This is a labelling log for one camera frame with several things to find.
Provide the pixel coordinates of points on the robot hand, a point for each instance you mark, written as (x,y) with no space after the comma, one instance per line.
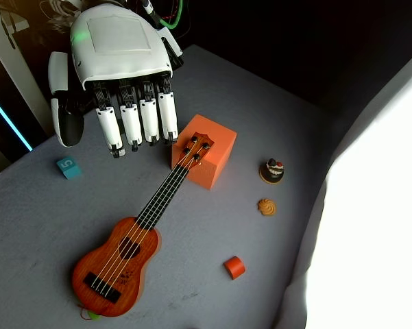
(116,44)

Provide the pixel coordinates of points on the orange wooden ukulele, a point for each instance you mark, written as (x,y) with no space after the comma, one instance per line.
(116,267)

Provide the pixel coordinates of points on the white panel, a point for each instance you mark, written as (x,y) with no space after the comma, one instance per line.
(18,72)

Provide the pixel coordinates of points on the cyan light strip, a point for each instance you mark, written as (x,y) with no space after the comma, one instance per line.
(10,121)

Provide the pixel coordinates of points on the blue number five block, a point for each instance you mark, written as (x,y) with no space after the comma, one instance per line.
(68,168)

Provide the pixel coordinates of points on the large orange cube block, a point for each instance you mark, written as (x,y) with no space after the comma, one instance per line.
(219,150)

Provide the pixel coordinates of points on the toy chocolate cake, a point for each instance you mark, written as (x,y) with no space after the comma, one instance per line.
(271,171)

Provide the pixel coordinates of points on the grey table cloth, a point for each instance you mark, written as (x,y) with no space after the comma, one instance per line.
(226,222)

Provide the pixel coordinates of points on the toy swirl cookie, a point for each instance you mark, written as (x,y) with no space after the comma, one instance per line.
(267,207)

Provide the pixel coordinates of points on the orange cylinder block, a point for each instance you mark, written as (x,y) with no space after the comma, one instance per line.
(234,267)

